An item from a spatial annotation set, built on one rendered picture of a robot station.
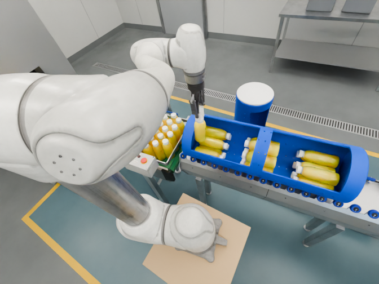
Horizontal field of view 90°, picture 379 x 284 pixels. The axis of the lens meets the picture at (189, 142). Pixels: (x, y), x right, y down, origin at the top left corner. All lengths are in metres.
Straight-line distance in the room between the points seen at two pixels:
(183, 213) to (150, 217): 0.12
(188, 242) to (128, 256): 1.53
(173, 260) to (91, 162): 0.81
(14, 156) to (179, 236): 0.54
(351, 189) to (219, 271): 0.67
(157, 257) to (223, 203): 1.28
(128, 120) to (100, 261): 2.15
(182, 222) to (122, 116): 0.54
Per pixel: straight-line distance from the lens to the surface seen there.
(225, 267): 0.96
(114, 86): 0.26
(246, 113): 1.57
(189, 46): 0.73
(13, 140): 0.31
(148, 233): 0.76
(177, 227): 0.71
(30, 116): 0.28
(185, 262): 0.97
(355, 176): 1.09
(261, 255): 2.07
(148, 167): 1.14
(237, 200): 2.17
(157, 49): 0.75
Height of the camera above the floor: 2.03
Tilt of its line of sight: 52 degrees down
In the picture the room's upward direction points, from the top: 12 degrees counter-clockwise
